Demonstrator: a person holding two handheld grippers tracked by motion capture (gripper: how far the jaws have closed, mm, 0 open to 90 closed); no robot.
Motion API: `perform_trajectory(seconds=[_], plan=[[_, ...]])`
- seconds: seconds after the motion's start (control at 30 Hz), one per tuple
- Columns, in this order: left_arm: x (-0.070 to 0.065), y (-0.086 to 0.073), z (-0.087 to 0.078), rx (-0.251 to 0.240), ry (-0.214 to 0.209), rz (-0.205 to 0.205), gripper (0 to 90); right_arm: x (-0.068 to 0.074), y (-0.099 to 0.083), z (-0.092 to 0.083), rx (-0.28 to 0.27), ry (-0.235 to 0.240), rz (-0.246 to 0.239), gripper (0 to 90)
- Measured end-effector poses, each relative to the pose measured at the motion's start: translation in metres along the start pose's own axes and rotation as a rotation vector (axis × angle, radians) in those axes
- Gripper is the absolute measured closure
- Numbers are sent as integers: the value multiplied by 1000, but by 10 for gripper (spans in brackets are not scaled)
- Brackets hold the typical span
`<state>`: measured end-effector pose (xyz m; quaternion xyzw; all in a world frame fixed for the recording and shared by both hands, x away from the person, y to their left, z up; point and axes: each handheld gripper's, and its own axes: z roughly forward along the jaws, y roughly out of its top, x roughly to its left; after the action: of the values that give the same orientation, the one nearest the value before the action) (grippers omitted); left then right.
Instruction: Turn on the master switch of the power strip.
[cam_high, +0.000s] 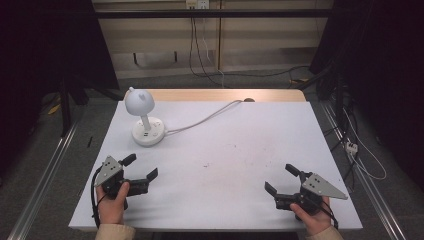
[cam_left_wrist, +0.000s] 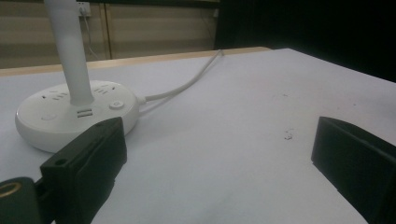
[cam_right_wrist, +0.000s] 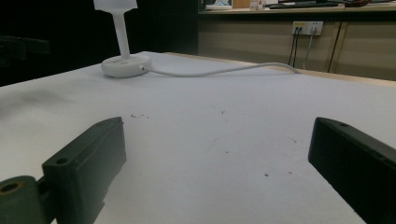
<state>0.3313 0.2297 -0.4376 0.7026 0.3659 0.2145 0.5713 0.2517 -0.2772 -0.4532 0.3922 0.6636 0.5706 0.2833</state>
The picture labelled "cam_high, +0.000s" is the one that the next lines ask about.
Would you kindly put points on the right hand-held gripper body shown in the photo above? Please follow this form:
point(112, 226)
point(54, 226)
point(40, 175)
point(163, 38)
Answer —
point(320, 186)

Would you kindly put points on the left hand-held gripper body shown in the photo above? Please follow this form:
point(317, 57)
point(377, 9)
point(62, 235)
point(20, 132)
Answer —
point(108, 170)

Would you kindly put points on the white desk lamp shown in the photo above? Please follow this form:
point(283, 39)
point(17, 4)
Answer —
point(140, 102)

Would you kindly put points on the person's right hand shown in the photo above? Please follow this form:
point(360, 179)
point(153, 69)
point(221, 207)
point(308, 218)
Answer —
point(316, 223)

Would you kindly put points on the person's left hand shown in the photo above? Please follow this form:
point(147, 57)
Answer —
point(111, 210)

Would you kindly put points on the small black pen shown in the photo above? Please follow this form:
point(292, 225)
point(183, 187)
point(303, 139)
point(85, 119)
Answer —
point(89, 141)

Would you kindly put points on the black metal stand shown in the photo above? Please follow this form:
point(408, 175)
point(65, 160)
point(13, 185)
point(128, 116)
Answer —
point(65, 110)
point(339, 100)

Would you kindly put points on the black curtain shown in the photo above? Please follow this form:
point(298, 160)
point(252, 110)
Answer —
point(40, 50)
point(383, 66)

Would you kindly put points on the metal floor rail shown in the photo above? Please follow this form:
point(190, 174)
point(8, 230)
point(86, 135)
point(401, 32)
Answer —
point(370, 190)
point(40, 190)

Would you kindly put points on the white wall socket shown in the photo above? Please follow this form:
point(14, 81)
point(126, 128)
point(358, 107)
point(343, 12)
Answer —
point(197, 4)

